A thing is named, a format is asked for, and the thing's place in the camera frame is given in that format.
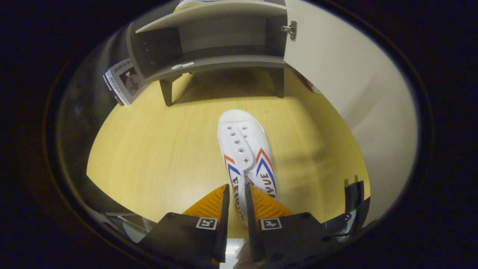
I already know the metal door hinge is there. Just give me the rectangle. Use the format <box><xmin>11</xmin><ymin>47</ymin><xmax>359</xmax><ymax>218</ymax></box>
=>
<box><xmin>281</xmin><ymin>21</ymin><xmax>298</xmax><ymax>41</ymax></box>

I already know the grey shoe cabinet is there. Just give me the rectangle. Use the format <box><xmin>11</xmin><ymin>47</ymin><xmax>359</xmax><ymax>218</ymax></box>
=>
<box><xmin>126</xmin><ymin>0</ymin><xmax>289</xmax><ymax>107</ymax></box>

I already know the white shoe cabinet door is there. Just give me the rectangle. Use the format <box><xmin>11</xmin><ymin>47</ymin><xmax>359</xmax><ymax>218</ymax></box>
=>
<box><xmin>283</xmin><ymin>0</ymin><xmax>419</xmax><ymax>225</ymax></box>

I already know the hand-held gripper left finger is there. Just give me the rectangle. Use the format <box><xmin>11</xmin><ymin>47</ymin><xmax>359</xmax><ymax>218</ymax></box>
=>
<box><xmin>139</xmin><ymin>183</ymin><xmax>230</xmax><ymax>269</ymax></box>

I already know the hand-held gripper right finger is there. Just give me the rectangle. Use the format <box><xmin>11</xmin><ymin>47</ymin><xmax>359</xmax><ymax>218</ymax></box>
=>
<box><xmin>244</xmin><ymin>181</ymin><xmax>338</xmax><ymax>269</ymax></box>

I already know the stack of illustrated books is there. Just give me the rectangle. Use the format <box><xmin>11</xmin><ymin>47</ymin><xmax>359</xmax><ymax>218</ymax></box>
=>
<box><xmin>102</xmin><ymin>58</ymin><xmax>150</xmax><ymax>106</ymax></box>

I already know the white canvas shoe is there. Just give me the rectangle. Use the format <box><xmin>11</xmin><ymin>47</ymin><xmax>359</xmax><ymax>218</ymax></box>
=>
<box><xmin>175</xmin><ymin>0</ymin><xmax>219</xmax><ymax>12</ymax></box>
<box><xmin>217</xmin><ymin>109</ymin><xmax>278</xmax><ymax>228</ymax></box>

